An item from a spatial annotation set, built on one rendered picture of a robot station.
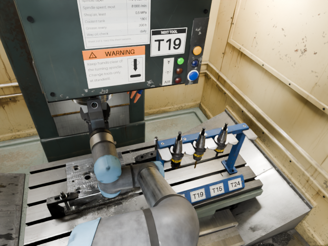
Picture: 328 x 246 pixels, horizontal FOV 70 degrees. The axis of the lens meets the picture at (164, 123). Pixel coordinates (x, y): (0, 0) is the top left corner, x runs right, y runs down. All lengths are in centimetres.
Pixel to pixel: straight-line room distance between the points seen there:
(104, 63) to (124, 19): 12
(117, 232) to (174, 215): 10
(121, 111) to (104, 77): 91
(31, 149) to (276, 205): 175
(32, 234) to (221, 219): 94
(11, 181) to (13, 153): 34
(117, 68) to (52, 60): 15
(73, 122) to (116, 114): 27
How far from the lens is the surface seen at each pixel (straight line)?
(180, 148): 100
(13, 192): 177
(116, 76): 66
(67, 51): 62
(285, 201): 155
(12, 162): 205
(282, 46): 145
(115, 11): 60
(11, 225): 165
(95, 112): 80
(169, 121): 216
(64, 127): 158
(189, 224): 45
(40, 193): 138
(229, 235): 145
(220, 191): 130
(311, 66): 133
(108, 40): 61
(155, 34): 64
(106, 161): 70
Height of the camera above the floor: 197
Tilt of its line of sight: 41 degrees down
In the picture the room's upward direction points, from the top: 5 degrees clockwise
